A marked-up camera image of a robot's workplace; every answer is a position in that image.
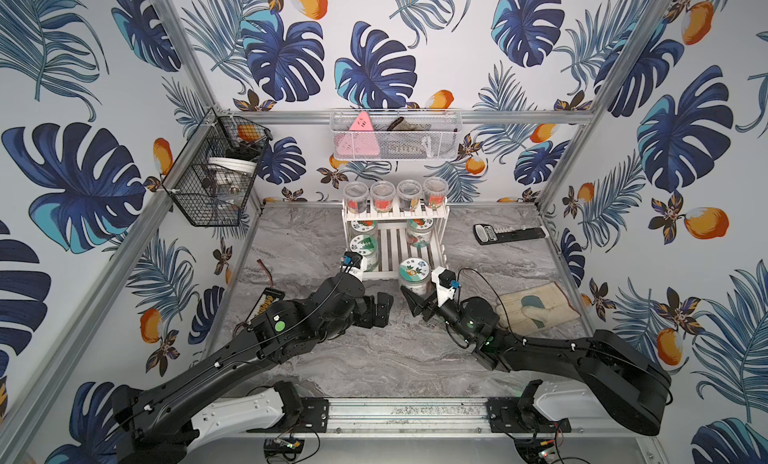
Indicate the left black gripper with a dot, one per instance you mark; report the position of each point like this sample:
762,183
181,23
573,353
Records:
367,309

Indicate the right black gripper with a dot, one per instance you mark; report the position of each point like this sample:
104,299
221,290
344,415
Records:
419,305

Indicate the jar with pineapple lid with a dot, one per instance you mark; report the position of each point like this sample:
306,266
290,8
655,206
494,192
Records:
414,274

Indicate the jar with green tree lid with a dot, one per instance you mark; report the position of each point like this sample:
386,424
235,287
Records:
368,248

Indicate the jar with strawberry lid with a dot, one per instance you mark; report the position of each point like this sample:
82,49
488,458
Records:
419,232

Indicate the white slatted wooden shelf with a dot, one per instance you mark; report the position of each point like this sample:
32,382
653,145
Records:
391,236

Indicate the jar with tomato lid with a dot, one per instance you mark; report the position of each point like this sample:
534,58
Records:
363,227

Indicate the clear seed container dark seeds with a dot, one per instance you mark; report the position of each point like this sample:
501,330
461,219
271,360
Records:
409,192

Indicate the clear seed container red label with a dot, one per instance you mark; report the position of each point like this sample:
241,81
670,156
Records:
435,191

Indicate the clear seed container front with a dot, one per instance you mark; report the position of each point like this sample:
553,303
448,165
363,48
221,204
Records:
382,194

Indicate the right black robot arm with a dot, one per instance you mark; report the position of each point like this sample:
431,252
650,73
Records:
632,389

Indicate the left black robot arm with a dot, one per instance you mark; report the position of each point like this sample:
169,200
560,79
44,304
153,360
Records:
163,424

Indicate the pink triangular packet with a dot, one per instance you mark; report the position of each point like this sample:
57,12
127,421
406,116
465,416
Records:
358,141

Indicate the white bowl in basket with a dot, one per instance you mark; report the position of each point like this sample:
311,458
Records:
236,165

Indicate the aluminium mounting rail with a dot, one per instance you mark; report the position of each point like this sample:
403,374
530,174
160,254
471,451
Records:
352,417

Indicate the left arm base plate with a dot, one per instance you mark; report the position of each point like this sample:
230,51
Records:
301,414

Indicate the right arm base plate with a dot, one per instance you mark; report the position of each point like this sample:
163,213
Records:
518,414

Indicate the white mesh wall basket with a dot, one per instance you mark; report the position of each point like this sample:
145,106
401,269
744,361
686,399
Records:
409,134

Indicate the black wire basket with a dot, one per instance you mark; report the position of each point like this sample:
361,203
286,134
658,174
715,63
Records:
212,196

